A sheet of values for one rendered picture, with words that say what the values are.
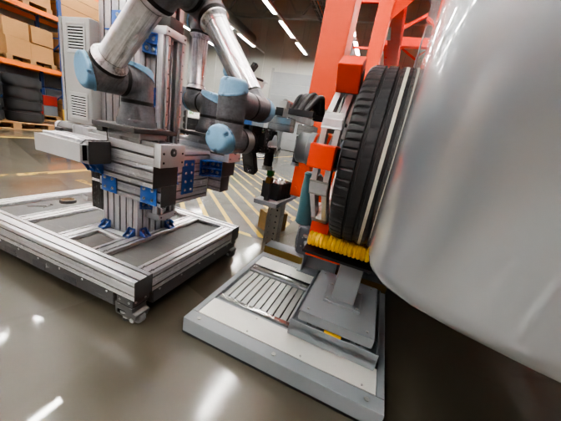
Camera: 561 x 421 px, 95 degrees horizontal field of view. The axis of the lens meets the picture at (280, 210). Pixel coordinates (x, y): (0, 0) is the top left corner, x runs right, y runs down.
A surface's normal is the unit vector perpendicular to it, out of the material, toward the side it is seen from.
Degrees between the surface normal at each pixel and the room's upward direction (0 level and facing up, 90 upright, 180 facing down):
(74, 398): 0
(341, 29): 90
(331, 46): 90
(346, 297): 90
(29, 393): 0
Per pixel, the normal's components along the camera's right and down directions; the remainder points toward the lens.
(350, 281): -0.37, 0.21
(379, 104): -0.23, -0.29
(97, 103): 0.92, 0.26
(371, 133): -0.31, -0.05
